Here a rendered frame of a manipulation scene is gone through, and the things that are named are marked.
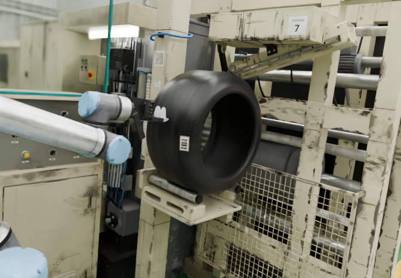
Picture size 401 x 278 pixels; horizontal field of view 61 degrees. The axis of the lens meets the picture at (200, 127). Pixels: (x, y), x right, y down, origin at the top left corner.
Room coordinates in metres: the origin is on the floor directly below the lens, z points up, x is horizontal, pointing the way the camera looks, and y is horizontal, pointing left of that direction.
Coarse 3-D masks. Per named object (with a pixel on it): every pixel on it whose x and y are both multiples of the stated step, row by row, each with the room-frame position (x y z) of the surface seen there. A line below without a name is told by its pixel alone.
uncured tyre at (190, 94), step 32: (160, 96) 1.50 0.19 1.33; (192, 96) 1.40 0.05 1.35; (224, 96) 1.84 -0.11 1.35; (160, 128) 1.43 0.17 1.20; (192, 128) 1.35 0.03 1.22; (224, 128) 1.89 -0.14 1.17; (256, 128) 1.67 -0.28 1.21; (160, 160) 1.46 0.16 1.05; (192, 160) 1.37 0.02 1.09; (224, 160) 1.80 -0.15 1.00
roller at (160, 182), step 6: (150, 180) 1.65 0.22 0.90; (156, 180) 1.62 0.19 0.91; (162, 180) 1.60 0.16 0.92; (162, 186) 1.59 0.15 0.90; (168, 186) 1.56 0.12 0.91; (174, 186) 1.54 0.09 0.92; (180, 186) 1.53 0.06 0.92; (174, 192) 1.53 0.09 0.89; (180, 192) 1.50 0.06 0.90; (186, 192) 1.48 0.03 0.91; (192, 192) 1.46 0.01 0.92; (186, 198) 1.47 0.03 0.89; (192, 198) 1.44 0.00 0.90; (198, 198) 1.43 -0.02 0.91
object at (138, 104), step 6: (126, 96) 1.27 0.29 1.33; (132, 102) 1.26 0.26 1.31; (138, 102) 1.27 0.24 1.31; (144, 102) 1.29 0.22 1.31; (150, 102) 1.32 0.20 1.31; (156, 102) 1.31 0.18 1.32; (132, 108) 1.24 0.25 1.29; (138, 108) 1.28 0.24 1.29; (144, 108) 1.28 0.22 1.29; (150, 108) 1.31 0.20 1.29; (132, 114) 1.24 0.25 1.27; (138, 114) 1.28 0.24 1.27; (144, 114) 1.28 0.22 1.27; (150, 114) 1.31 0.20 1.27; (144, 120) 1.28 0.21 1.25
